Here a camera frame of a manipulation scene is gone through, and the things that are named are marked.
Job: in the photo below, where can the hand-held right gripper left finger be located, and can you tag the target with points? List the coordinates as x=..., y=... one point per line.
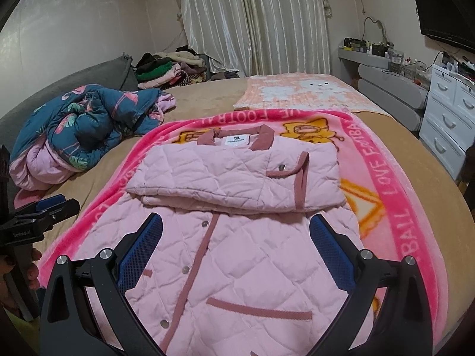
x=141, y=252

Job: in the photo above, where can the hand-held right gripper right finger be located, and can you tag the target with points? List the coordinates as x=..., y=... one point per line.
x=332, y=256

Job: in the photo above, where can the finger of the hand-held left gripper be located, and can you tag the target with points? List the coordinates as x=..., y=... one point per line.
x=52, y=204

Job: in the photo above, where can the pink quilted jacket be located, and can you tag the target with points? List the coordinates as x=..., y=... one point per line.
x=237, y=267

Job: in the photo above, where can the pile of folded clothes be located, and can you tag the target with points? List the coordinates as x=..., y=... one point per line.
x=167, y=68

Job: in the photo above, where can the person's left hand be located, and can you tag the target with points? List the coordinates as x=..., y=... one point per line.
x=35, y=256

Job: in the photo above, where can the pink printed fleece blanket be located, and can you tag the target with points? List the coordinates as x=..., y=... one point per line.
x=393, y=207

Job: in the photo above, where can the blue floral duvet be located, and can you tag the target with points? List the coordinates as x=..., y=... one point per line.
x=85, y=126

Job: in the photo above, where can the grey padded headboard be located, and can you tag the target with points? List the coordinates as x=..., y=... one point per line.
x=74, y=78

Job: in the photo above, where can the bed with tan sheet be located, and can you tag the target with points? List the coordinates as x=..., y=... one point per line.
x=423, y=163

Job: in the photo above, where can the peach cartoon blanket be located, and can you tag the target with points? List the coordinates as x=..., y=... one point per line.
x=297, y=89

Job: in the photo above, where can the grey padded bedside shelf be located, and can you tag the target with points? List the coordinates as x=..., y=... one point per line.
x=389, y=89

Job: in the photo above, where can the white drawer cabinet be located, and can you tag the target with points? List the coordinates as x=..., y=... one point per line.
x=449, y=118

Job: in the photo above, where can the assorted small shelf clutter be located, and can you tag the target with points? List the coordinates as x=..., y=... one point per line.
x=382, y=50

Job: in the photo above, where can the small items on cabinet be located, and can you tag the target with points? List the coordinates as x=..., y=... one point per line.
x=456, y=65

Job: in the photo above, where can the white pleated curtain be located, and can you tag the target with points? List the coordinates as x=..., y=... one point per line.
x=256, y=22

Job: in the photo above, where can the black flat television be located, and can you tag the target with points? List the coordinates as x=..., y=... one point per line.
x=445, y=18

